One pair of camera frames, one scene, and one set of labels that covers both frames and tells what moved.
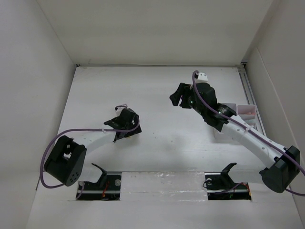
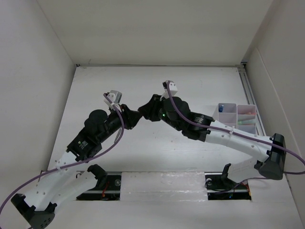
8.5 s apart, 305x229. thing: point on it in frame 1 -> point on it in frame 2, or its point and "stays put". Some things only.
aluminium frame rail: x=260 y=121 stays put
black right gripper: x=185 y=89 -> x=149 y=110
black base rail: x=219 y=187 stays put
